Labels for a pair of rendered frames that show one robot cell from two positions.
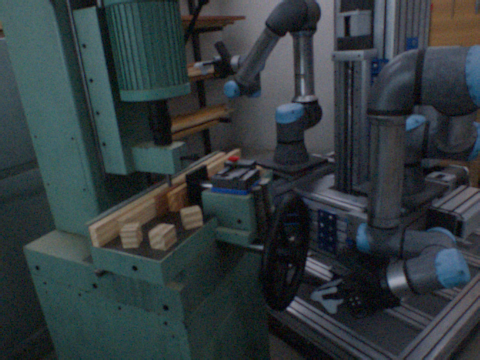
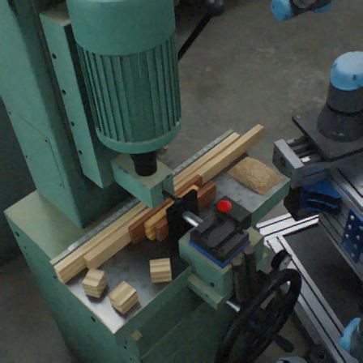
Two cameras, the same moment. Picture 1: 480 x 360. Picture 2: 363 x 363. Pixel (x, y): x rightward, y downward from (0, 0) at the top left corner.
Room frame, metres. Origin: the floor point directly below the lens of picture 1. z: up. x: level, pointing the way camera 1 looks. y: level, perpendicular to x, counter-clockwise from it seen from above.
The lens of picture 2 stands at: (0.25, -0.15, 1.86)
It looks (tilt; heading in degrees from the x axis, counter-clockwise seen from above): 46 degrees down; 20
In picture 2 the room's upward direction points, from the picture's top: 5 degrees counter-clockwise
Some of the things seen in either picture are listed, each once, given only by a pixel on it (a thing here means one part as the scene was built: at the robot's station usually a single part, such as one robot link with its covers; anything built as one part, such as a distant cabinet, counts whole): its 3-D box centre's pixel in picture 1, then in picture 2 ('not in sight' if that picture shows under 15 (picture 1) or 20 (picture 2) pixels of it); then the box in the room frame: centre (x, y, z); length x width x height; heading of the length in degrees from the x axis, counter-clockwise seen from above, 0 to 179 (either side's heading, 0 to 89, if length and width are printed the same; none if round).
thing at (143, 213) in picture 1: (192, 183); (183, 190); (1.08, 0.14, 0.92); 0.61 x 0.02 x 0.04; 151
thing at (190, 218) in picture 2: (207, 185); (191, 219); (0.97, 0.09, 0.95); 0.09 x 0.07 x 0.09; 151
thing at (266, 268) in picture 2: not in sight; (259, 262); (1.15, -0.06, 0.58); 0.12 x 0.08 x 0.08; 61
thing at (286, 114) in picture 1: (290, 121); (352, 80); (1.55, -0.24, 0.98); 0.13 x 0.12 x 0.14; 142
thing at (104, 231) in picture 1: (173, 189); (157, 200); (1.03, 0.19, 0.93); 0.60 x 0.02 x 0.05; 151
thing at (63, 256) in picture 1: (147, 241); (129, 229); (1.05, 0.30, 0.76); 0.57 x 0.45 x 0.09; 61
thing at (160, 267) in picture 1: (212, 212); (195, 241); (0.97, 0.08, 0.87); 0.61 x 0.30 x 0.06; 151
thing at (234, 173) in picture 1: (238, 174); (224, 228); (0.93, 0.00, 0.99); 0.13 x 0.11 x 0.06; 151
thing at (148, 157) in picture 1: (161, 158); (143, 178); (1.00, 0.21, 1.03); 0.14 x 0.07 x 0.09; 61
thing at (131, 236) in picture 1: (131, 234); (95, 283); (0.77, 0.25, 0.92); 0.04 x 0.03 x 0.04; 177
